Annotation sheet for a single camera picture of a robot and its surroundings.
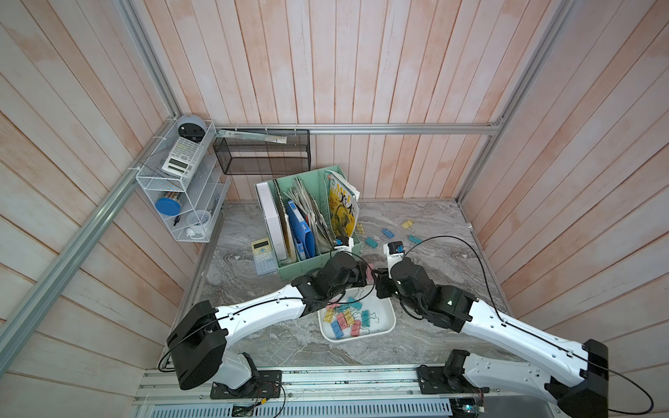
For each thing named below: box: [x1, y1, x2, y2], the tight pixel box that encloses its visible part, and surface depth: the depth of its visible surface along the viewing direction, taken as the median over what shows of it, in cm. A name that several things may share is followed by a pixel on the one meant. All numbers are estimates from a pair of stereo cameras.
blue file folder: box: [286, 200, 317, 261], surface depth 89 cm
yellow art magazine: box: [327, 172, 360, 237], surface depth 95 cm
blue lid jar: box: [155, 197, 183, 216], surface depth 78 cm
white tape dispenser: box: [185, 209, 212, 240], surface depth 92 cm
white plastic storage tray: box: [317, 285, 397, 343], surface depth 86 cm
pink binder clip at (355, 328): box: [350, 319, 362, 338], surface depth 85 cm
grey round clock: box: [175, 114, 208, 143], surface depth 83 cm
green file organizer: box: [266, 165, 362, 281], surface depth 92 cm
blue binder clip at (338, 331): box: [331, 319, 345, 339], surface depth 84 cm
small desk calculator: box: [250, 236, 278, 277], surface depth 102 cm
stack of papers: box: [282, 177, 336, 254], surface depth 92 cm
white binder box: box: [255, 181, 287, 262], surface depth 88 cm
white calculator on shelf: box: [161, 136, 205, 179], surface depth 79 cm
